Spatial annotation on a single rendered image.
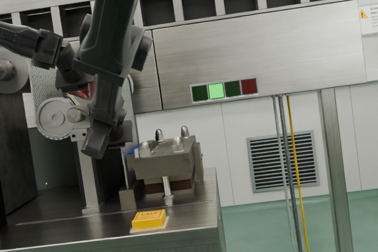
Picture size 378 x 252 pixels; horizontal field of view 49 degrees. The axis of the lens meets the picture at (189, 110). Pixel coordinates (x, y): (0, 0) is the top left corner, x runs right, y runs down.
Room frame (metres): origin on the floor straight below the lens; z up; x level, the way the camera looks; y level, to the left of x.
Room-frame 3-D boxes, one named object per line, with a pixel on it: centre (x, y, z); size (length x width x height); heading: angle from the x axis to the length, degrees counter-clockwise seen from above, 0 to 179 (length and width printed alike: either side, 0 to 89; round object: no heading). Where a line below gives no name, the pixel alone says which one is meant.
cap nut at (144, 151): (1.19, 0.14, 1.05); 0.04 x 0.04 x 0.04
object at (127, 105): (1.32, 0.20, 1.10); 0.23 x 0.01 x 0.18; 176
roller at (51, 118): (1.34, 0.38, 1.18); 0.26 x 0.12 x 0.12; 176
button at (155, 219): (0.96, 0.13, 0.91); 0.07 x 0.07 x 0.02; 86
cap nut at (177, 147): (1.19, 0.05, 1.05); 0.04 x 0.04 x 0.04
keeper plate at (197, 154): (1.37, -0.01, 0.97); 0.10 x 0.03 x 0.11; 176
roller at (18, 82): (1.36, 0.51, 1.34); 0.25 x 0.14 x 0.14; 176
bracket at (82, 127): (1.17, 0.31, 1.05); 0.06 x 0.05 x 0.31; 176
